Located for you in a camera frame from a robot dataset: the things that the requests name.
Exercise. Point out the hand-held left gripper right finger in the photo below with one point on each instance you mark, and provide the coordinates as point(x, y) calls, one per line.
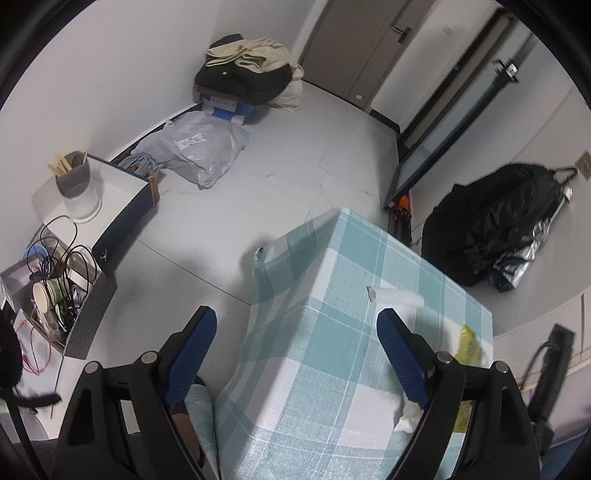
point(401, 355)

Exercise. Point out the blue and white box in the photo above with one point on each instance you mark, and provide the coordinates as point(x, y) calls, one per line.
point(224, 107)

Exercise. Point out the grey cup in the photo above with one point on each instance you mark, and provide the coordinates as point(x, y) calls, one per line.
point(74, 177)

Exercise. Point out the blue grey fabric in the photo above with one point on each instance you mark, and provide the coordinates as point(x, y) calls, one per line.
point(136, 164)

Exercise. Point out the silver garment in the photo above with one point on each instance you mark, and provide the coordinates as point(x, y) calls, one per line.
point(531, 249)

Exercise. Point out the cream cloth bag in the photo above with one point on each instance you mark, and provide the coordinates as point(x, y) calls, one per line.
point(291, 92)

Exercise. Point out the white box with dark sides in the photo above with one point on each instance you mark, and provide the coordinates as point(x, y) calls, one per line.
point(115, 203)

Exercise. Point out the teal checkered tablecloth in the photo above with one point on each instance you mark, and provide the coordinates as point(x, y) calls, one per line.
point(323, 332)

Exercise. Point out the frosted plastic cup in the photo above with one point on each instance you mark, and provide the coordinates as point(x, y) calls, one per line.
point(83, 205)

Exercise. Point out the white tissue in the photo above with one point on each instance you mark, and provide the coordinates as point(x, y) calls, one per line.
point(408, 415)

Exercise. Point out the yellow snack bag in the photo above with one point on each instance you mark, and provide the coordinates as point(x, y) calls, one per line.
point(468, 344)

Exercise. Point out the black framed glass door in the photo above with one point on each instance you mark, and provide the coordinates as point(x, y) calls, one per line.
point(457, 106)

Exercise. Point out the white paper roll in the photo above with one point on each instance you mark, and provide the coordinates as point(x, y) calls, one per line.
point(397, 300)

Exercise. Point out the black clothing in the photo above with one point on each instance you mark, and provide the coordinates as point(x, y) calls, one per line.
point(249, 85)

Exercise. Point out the brown door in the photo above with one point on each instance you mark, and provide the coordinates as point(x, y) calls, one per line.
point(351, 50)

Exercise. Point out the bundle of wooden chopsticks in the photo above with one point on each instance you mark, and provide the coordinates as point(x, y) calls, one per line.
point(64, 162)

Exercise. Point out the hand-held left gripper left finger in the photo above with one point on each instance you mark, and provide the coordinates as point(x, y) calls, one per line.
point(194, 348)

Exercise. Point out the black power strip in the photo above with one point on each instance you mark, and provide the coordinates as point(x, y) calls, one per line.
point(551, 364)

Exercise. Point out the beige clothing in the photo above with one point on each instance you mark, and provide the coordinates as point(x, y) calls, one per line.
point(244, 53)

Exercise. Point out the grey plastic mailer bag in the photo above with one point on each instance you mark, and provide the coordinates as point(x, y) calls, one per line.
point(198, 143)

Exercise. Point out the black jacket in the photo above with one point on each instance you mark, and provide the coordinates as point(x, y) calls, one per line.
point(485, 221)

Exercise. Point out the orange and black tool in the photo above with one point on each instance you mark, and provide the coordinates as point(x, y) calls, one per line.
point(400, 217)

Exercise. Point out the grey speckled box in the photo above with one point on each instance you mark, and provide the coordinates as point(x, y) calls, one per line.
point(90, 314)

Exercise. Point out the black fuzzy cloth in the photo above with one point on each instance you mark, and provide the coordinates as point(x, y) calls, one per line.
point(9, 355)

